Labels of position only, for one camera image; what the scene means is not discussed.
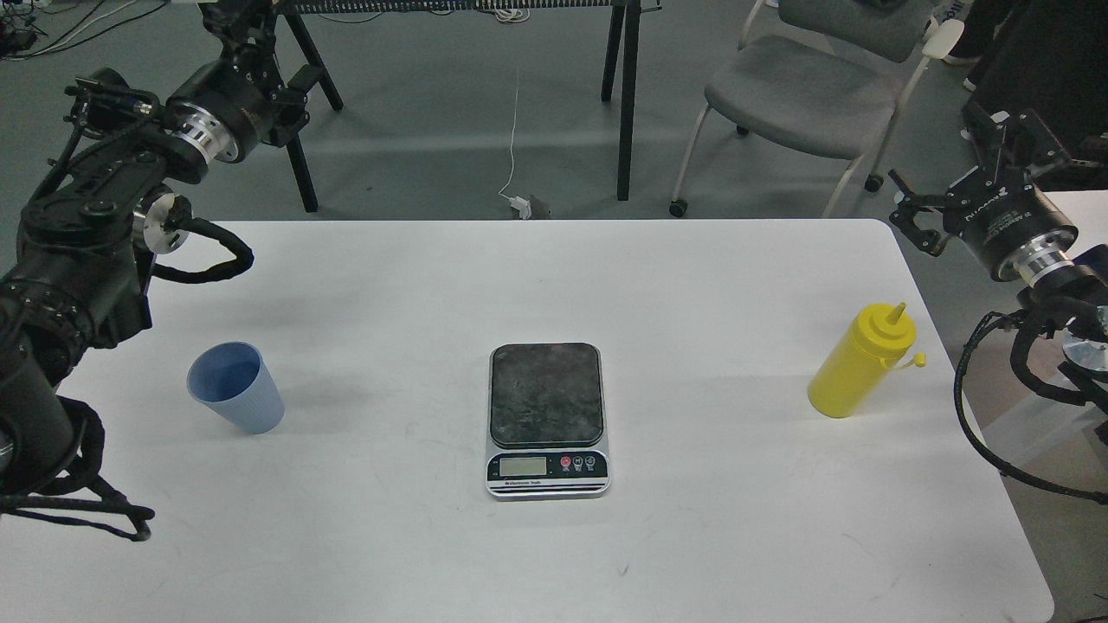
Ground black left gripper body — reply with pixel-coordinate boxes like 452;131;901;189
167;60;274;164

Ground yellow squeeze bottle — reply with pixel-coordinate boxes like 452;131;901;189
807;302;929;419

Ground grey office chair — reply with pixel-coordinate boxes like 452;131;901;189
669;1;964;218

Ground blue ribbed plastic cup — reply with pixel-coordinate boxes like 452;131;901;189
186;343;286;435

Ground floor cables top left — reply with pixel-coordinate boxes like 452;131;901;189
0;0;165;61

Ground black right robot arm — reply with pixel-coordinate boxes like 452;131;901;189
889;103;1105;505

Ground white side table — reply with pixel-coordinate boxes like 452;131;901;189
1046;188;1108;261

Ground white charger cable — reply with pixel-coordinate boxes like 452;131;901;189
499;67;551;219

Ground black trestle table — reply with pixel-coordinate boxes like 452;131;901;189
195;0;663;214

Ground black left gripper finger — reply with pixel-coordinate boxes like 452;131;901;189
274;64;325;146
199;1;280;72

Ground digital kitchen scale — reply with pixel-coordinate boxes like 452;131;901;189
484;343;612;501

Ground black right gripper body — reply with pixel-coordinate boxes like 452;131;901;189
950;168;1078;280

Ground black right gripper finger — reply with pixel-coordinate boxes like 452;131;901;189
888;168;962;258
963;109;1092;178

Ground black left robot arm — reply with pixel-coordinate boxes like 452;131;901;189
1;1;343;542

